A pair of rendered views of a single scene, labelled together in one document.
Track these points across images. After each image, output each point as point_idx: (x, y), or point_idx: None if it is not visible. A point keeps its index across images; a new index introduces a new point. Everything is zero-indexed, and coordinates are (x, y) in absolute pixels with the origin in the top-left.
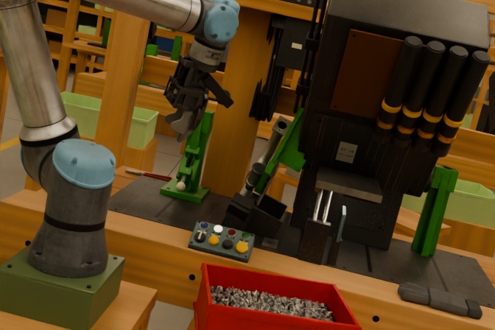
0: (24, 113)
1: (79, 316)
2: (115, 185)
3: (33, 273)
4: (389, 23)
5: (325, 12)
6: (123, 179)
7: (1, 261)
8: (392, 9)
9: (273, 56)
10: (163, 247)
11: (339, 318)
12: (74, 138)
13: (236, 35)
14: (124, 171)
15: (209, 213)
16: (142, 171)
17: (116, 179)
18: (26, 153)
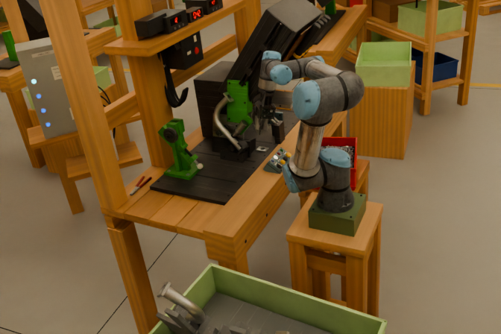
0: (314, 162)
1: (364, 206)
2: (165, 199)
3: (354, 210)
4: (305, 22)
5: (194, 26)
6: (149, 196)
7: (239, 263)
8: (295, 14)
9: (163, 65)
10: (277, 183)
11: (335, 143)
12: (323, 155)
13: (146, 68)
14: (128, 196)
15: (220, 164)
16: (125, 188)
17: (150, 199)
18: (312, 180)
